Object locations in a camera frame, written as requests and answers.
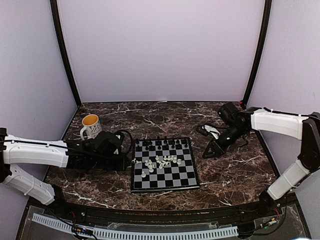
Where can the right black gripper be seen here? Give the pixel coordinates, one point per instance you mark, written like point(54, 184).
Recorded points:
point(217, 149)

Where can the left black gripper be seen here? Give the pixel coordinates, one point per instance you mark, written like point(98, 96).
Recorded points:
point(122, 164)

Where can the black grey chess board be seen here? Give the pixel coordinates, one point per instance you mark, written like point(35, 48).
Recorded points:
point(179, 177)

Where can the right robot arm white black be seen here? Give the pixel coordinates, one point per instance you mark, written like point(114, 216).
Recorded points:
point(303, 127)

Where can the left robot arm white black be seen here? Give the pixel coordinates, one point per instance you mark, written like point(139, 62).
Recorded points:
point(103, 152)

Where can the black chess pieces row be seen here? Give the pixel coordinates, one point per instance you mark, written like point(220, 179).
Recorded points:
point(164, 143)

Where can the white mug orange inside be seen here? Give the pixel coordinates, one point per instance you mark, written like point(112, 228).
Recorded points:
point(91, 127)

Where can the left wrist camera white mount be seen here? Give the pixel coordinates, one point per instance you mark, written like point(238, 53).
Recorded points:
point(120, 136)

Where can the black front rail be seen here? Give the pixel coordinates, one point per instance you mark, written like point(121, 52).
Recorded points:
point(97, 214)

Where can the white slotted cable duct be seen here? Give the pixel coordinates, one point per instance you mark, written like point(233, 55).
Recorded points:
point(119, 231)

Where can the right black frame post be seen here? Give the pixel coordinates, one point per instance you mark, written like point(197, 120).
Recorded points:
point(259, 51)

